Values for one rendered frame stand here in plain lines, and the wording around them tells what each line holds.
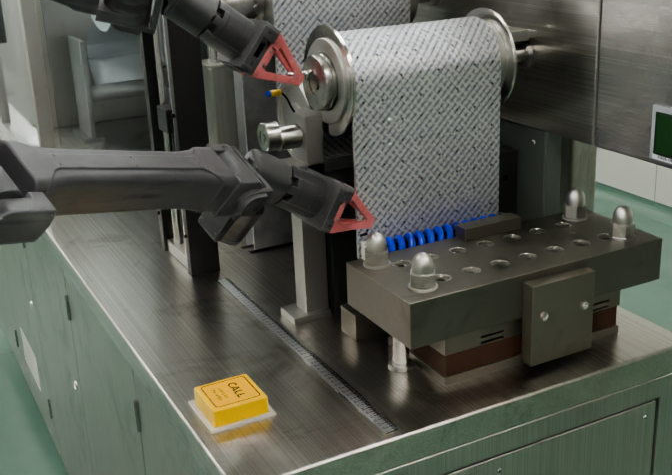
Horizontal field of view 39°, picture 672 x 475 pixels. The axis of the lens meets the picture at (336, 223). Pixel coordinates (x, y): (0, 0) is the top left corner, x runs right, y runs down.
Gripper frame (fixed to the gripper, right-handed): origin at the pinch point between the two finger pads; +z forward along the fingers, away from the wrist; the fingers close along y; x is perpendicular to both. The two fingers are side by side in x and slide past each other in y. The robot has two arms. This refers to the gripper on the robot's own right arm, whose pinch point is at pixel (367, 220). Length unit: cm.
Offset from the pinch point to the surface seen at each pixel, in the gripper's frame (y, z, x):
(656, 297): -131, 221, 9
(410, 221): 0.3, 6.5, 2.3
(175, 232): -43.6, -5.9, -17.2
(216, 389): 8.6, -15.4, -25.6
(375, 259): 8.3, -1.9, -3.7
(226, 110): -75, 7, 5
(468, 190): 0.3, 13.5, 9.7
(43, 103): -102, -21, -10
